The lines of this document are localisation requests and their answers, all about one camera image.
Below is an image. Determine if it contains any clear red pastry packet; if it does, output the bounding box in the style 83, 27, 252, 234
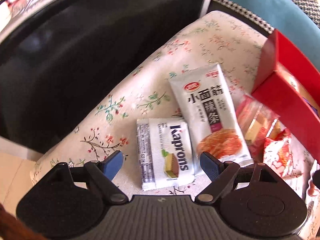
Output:
236, 94, 279, 159

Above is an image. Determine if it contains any red cardboard box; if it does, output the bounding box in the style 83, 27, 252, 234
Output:
252, 30, 319, 160

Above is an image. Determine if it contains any teal houndstooth-trimmed sofa cover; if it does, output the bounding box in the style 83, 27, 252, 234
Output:
227, 0, 319, 40

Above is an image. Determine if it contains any white Kaprons wafer packet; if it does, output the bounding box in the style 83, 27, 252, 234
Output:
137, 118, 195, 191

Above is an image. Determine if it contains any white sausage snack packet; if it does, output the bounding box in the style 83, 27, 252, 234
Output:
305, 160, 319, 206

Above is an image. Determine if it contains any black glossy side table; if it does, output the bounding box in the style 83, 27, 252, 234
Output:
1, 0, 203, 153

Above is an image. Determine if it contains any white spicy gluten snack packet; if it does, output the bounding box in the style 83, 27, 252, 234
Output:
169, 63, 253, 176

